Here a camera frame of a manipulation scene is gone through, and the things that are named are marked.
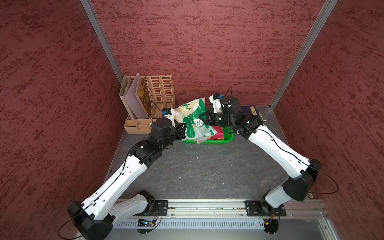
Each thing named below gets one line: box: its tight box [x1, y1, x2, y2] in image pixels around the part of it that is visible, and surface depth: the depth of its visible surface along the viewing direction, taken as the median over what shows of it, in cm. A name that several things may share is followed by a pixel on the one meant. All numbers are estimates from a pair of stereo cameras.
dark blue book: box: [241, 105, 260, 116], surface depth 120 cm
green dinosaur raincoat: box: [174, 97, 218, 145], surface depth 73 cm
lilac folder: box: [124, 72, 149, 120], surface depth 94 cm
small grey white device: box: [258, 110, 268, 122], surface depth 112 cm
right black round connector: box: [262, 219, 279, 234], surface depth 72 cm
